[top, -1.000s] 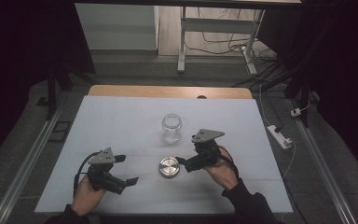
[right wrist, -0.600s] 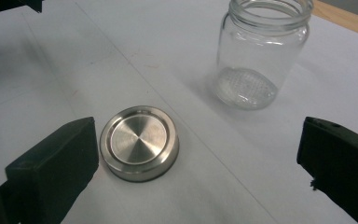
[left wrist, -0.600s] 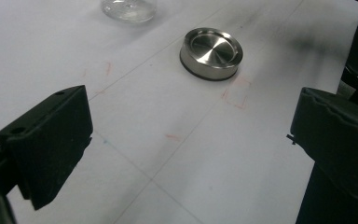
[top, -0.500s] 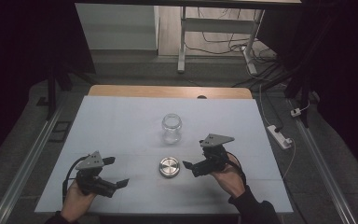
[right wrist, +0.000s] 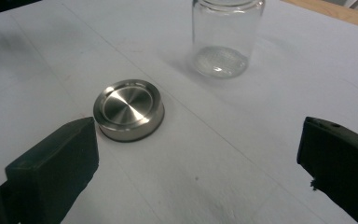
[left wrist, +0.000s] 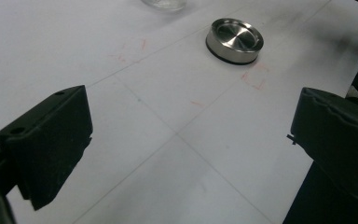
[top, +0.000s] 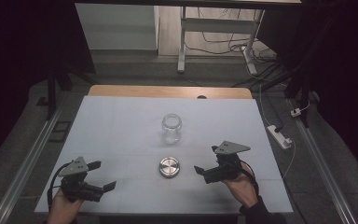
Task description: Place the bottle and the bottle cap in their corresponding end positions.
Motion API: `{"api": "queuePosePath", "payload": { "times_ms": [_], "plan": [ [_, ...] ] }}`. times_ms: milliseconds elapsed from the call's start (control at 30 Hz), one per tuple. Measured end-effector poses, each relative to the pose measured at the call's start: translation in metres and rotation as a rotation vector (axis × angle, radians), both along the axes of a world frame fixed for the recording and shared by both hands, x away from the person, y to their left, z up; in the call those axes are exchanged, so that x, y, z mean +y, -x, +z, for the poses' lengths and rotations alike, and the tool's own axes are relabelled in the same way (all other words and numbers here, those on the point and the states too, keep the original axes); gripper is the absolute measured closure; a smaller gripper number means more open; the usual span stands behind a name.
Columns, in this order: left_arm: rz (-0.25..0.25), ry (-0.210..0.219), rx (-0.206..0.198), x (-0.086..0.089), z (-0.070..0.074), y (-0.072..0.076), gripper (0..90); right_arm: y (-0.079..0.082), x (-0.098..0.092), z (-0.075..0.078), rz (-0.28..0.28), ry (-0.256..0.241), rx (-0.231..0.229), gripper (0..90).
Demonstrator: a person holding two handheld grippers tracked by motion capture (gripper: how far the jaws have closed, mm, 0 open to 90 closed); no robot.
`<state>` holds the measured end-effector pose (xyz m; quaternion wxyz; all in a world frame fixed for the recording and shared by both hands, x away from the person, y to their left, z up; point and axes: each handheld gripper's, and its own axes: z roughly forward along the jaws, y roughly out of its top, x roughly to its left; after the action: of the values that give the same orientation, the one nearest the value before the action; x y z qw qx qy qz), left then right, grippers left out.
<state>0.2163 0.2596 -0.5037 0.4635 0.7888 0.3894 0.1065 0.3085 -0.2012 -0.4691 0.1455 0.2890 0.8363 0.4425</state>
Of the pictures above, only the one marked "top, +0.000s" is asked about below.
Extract white table mat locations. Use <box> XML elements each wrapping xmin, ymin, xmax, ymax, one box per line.
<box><xmin>34</xmin><ymin>95</ymin><xmax>294</xmax><ymax>217</ymax></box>

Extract black floor frame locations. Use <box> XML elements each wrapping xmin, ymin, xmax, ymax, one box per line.
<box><xmin>48</xmin><ymin>120</ymin><xmax>74</xmax><ymax>144</ymax></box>

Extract person's left hand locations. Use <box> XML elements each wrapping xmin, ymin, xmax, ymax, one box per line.
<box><xmin>46</xmin><ymin>188</ymin><xmax>86</xmax><ymax>224</ymax></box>

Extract aluminium floor rail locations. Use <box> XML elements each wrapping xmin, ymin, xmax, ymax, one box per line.
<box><xmin>0</xmin><ymin>92</ymin><xmax>72</xmax><ymax>224</ymax></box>
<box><xmin>287</xmin><ymin>97</ymin><xmax>358</xmax><ymax>224</ymax></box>

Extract thin white cable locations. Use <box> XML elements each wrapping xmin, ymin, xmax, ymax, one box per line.
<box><xmin>282</xmin><ymin>139</ymin><xmax>297</xmax><ymax>180</ymax></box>

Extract small white adapter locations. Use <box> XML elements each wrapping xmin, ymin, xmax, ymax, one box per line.
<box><xmin>290</xmin><ymin>106</ymin><xmax>303</xmax><ymax>119</ymax></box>

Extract white power strip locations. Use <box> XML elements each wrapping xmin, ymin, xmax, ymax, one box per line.
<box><xmin>267</xmin><ymin>124</ymin><xmax>294</xmax><ymax>150</ymax></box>

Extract black metal stand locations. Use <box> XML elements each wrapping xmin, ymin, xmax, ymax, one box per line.
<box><xmin>45</xmin><ymin>62</ymin><xmax>98</xmax><ymax>121</ymax></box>
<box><xmin>255</xmin><ymin>62</ymin><xmax>320</xmax><ymax>129</ymax></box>

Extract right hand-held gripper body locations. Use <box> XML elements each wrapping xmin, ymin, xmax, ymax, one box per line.
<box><xmin>202</xmin><ymin>140</ymin><xmax>252</xmax><ymax>185</ymax></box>

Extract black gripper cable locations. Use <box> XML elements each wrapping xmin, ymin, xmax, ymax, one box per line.
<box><xmin>239</xmin><ymin>160</ymin><xmax>260</xmax><ymax>196</ymax></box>
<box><xmin>47</xmin><ymin>168</ymin><xmax>69</xmax><ymax>213</ymax></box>

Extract person's right hand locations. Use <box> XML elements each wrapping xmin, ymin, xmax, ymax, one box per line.
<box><xmin>222</xmin><ymin>161</ymin><xmax>259</xmax><ymax>209</ymax></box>

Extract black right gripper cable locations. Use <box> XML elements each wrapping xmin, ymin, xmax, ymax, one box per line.
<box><xmin>239</xmin><ymin>160</ymin><xmax>260</xmax><ymax>196</ymax></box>

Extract wooden table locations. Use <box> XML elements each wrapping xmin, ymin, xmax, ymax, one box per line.
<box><xmin>88</xmin><ymin>84</ymin><xmax>254</xmax><ymax>100</ymax></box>

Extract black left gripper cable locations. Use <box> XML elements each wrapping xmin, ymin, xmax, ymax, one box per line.
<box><xmin>47</xmin><ymin>168</ymin><xmax>69</xmax><ymax>213</ymax></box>

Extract white desk frame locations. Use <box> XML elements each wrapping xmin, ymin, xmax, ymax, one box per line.
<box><xmin>176</xmin><ymin>6</ymin><xmax>266</xmax><ymax>76</ymax></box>

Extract silver metal jar lid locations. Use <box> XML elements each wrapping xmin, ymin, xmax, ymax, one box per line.
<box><xmin>158</xmin><ymin>156</ymin><xmax>181</xmax><ymax>179</ymax></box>

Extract clear glass jar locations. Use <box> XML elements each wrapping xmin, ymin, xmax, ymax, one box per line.
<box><xmin>160</xmin><ymin>113</ymin><xmax>184</xmax><ymax>146</ymax></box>

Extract tangled black floor cables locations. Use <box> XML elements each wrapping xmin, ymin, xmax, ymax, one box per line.
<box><xmin>185</xmin><ymin>7</ymin><xmax>279</xmax><ymax>64</ymax></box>

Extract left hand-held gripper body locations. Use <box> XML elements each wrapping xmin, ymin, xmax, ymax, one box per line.
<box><xmin>57</xmin><ymin>156</ymin><xmax>104</xmax><ymax>203</ymax></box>

